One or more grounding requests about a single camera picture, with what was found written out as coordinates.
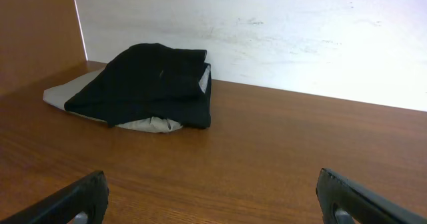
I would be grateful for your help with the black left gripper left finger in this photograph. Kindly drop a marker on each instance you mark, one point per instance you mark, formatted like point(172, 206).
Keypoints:
point(88, 195)

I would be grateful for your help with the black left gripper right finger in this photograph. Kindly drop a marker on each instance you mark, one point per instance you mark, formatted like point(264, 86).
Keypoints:
point(343, 200)

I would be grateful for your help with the folded black garment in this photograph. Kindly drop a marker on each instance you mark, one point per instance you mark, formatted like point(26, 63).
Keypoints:
point(149, 80)

